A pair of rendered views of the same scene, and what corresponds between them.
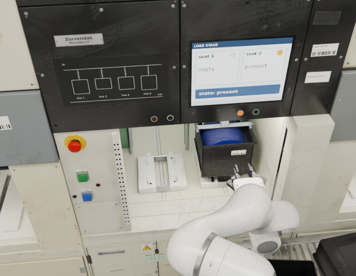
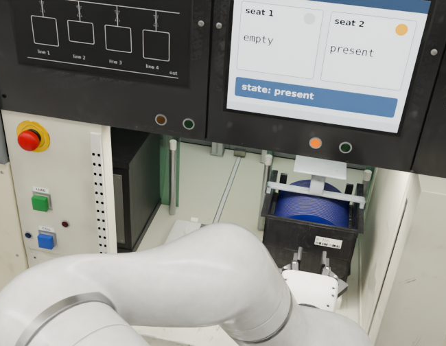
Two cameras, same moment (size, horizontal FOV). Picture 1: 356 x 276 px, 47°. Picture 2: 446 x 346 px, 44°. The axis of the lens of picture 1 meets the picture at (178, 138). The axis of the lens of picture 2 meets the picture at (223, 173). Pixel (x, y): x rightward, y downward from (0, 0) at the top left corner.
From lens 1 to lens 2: 0.46 m
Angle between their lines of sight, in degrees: 15
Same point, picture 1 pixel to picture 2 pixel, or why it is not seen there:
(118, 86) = (103, 42)
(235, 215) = (156, 268)
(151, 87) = (159, 56)
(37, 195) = not seen: outside the picture
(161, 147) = (221, 216)
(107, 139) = (83, 143)
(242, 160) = (333, 259)
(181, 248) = (7, 303)
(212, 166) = (280, 257)
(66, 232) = not seen: hidden behind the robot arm
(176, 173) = not seen: hidden behind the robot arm
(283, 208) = (336, 330)
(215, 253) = (64, 330)
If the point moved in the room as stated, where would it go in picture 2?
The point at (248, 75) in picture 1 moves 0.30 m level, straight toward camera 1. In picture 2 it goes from (337, 68) to (251, 147)
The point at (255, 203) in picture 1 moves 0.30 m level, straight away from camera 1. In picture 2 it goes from (214, 258) to (344, 134)
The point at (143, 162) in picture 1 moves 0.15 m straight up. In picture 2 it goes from (180, 229) to (181, 185)
